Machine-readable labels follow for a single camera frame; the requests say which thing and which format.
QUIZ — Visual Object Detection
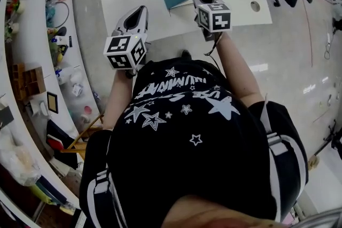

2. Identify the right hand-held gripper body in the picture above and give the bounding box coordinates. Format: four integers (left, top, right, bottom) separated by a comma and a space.
191, 0, 232, 33

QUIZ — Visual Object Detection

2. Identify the artificial flower bunch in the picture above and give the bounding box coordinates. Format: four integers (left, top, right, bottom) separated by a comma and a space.
4, 0, 26, 43

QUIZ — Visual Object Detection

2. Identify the black framed picture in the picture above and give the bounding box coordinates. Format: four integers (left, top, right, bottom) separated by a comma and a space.
46, 91, 59, 114

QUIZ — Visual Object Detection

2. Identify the person's right forearm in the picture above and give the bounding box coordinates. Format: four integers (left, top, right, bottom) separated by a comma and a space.
215, 33, 265, 109

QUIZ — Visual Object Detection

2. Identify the white curved shelf unit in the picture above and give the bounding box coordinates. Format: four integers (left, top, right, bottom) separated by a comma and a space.
0, 0, 105, 228

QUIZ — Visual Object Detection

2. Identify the black looped cable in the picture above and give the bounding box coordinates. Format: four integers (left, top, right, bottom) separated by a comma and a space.
46, 0, 71, 22

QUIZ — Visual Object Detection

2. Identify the white floor cable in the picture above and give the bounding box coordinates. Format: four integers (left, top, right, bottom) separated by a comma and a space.
323, 28, 338, 61

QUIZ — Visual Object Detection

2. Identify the wooden easel stand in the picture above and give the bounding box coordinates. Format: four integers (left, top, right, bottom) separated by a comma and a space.
60, 113, 105, 154

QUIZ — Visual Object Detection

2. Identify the pink lid jar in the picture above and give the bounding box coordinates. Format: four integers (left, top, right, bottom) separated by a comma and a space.
80, 105, 93, 123

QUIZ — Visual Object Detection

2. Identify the person's left forearm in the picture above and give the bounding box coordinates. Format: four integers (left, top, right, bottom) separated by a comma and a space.
103, 69, 135, 131

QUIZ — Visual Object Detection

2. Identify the grey shoulder strap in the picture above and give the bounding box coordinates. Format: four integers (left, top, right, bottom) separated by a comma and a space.
260, 93, 289, 157
92, 168, 113, 195

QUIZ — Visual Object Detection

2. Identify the clear plastic bag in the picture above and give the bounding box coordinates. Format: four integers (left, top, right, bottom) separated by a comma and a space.
0, 138, 42, 187

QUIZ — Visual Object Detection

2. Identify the black and red box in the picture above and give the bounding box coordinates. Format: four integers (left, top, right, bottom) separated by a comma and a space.
45, 119, 75, 152

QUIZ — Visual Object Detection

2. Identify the black star print shirt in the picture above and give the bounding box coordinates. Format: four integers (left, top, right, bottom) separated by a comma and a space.
79, 57, 309, 228

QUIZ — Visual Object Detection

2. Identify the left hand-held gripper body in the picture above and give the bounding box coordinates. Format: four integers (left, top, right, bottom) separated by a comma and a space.
103, 5, 150, 70

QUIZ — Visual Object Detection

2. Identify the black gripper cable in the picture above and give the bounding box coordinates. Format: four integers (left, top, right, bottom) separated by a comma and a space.
204, 32, 224, 57

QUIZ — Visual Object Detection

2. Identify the black floor stand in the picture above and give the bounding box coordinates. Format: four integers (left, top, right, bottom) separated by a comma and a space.
312, 119, 342, 157

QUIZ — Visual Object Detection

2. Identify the red floor cable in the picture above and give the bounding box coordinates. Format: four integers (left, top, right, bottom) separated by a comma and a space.
301, 0, 335, 68

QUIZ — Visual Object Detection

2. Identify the white tissue box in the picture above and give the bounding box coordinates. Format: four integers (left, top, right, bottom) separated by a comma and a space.
71, 83, 84, 97

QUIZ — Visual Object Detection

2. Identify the wooden compartment box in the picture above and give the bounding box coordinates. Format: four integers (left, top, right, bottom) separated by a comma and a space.
11, 62, 47, 101

